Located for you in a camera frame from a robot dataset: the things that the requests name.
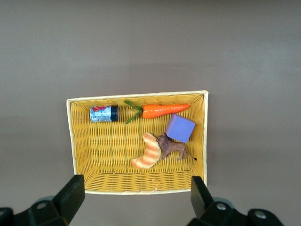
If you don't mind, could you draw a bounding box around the purple foam cube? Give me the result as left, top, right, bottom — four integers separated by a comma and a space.
165, 113, 196, 144

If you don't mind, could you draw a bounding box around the orange toy carrot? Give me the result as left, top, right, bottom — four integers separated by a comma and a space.
124, 100, 190, 125

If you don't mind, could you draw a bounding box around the small jar with black lid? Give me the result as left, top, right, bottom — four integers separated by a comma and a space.
89, 105, 120, 123

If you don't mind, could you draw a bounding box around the toy croissant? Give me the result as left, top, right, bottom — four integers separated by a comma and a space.
131, 132, 162, 170

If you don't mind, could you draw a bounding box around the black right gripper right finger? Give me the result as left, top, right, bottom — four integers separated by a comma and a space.
190, 176, 285, 226

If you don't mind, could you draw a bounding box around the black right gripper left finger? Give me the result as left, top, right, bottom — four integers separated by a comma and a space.
0, 174, 86, 226

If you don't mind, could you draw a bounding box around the yellow woven basket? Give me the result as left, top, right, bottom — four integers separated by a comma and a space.
66, 89, 209, 195

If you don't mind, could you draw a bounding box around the brown toy lion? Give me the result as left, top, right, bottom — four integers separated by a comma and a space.
156, 132, 198, 162

